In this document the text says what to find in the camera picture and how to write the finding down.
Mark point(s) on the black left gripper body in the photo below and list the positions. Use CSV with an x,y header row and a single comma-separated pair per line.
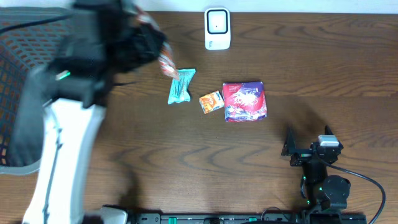
x,y
145,40

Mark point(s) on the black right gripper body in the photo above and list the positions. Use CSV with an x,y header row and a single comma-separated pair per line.
x,y
301,157

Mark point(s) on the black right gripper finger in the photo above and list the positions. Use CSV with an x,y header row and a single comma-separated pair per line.
x,y
328,131
289,147

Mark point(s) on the red Top chocolate bar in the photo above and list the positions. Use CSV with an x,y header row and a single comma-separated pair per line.
x,y
165,58

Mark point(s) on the red purple snack packet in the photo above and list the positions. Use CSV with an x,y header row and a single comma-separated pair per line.
x,y
244,101

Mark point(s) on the teal snack wrapper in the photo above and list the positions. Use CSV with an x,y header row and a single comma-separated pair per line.
x,y
179,88

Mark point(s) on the small orange juice box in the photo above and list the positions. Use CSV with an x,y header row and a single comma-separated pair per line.
x,y
211,102

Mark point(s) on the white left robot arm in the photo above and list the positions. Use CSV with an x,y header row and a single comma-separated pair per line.
x,y
61,111

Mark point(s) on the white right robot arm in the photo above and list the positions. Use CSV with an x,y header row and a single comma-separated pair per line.
x,y
326,194

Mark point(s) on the grey plastic mesh basket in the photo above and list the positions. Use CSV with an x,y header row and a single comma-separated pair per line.
x,y
30,38

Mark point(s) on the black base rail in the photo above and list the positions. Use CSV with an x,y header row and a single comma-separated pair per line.
x,y
272,217

